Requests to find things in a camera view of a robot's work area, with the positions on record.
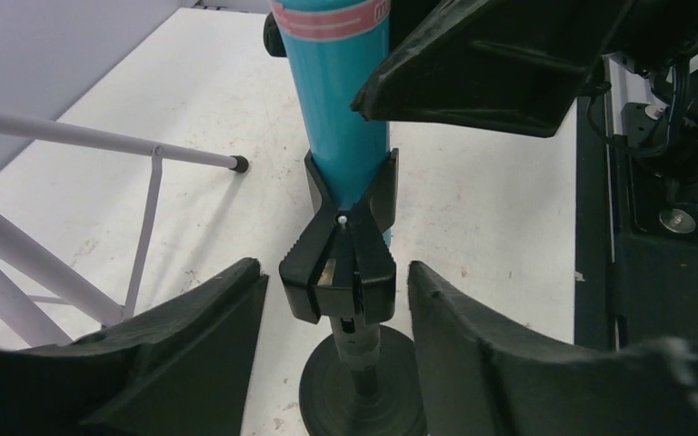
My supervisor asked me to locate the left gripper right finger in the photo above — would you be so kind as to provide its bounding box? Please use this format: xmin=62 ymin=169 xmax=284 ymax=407
xmin=407 ymin=261 xmax=698 ymax=435

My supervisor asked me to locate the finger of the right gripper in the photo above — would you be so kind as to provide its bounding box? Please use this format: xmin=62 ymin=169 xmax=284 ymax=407
xmin=351 ymin=1 xmax=632 ymax=138
xmin=263 ymin=13 xmax=287 ymax=58

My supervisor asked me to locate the blue toy microphone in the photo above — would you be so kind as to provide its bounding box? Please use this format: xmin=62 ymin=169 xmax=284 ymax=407
xmin=271 ymin=0 xmax=393 ymax=210

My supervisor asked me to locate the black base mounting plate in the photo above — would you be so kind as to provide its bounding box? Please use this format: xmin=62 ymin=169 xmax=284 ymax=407
xmin=573 ymin=60 xmax=698 ymax=351

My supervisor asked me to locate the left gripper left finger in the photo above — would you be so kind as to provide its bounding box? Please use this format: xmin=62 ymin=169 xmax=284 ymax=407
xmin=0 ymin=258 xmax=268 ymax=435

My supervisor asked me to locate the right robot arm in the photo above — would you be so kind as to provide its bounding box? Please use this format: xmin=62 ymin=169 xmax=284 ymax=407
xmin=346 ymin=1 xmax=698 ymax=178

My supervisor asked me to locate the black microphone desk stand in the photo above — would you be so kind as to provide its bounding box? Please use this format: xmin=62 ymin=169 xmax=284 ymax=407
xmin=278 ymin=151 xmax=427 ymax=435

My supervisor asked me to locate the lilac perforated music stand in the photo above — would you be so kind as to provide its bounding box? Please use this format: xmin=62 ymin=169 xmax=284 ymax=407
xmin=0 ymin=113 xmax=250 ymax=347

